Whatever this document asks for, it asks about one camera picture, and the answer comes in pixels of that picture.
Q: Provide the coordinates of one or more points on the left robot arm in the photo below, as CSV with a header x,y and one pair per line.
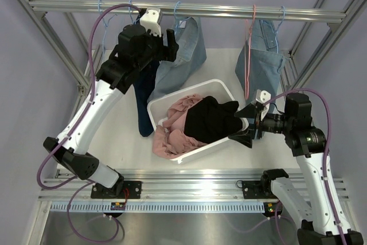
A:
x,y
137,48

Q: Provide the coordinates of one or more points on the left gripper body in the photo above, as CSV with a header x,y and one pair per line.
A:
x,y
156,51

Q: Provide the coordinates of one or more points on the front aluminium rail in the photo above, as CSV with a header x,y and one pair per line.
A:
x,y
184,185

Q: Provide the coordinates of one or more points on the blue hanger of light denim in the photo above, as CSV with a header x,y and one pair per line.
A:
x,y
177,15

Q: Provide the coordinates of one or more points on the slotted cable duct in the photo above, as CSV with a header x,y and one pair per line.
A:
x,y
159,207

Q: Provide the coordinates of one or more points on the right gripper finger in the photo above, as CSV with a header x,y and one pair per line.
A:
x,y
244,137
248,111

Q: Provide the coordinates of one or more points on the dark blue denim skirt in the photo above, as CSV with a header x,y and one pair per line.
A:
x,y
143,88

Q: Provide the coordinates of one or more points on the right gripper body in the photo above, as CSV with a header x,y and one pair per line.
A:
x,y
272,123

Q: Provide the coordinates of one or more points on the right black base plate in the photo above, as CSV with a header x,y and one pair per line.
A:
x,y
255,190

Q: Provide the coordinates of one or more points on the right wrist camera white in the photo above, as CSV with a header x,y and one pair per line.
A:
x,y
260,99

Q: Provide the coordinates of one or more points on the aluminium hanging rail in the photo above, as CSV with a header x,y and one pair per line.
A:
x,y
220,11

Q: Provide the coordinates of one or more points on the right aluminium frame post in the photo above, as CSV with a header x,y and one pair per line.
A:
x,y
316,41

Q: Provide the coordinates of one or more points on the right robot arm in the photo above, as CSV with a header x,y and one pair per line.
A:
x,y
321,219

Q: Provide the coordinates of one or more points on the black skirt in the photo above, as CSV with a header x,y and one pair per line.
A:
x,y
209,121

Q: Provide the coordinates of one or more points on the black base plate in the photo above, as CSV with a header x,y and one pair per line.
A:
x,y
255,190
129,189

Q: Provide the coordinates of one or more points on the left aluminium frame post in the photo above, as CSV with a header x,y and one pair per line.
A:
x,y
37,10

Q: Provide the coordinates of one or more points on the pink skirt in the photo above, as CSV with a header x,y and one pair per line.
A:
x,y
169,140

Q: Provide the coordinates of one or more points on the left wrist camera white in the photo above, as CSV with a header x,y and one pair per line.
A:
x,y
151,21

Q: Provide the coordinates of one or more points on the aluminium frame post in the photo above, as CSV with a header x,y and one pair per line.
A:
x,y
37,10
316,41

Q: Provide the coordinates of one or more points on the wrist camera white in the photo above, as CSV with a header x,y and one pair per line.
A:
x,y
260,99
151,21

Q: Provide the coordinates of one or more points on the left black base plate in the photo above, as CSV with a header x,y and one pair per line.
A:
x,y
129,189

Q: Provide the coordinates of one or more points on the light blue wire hanger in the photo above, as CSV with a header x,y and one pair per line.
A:
x,y
105,25

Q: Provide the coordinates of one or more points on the blue hanger of dark denim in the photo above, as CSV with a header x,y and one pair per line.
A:
x,y
134,20

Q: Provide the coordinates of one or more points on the pink wire hanger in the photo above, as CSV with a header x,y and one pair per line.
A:
x,y
248,62

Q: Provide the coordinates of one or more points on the light blue denim skirt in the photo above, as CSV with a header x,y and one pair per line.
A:
x,y
191,55

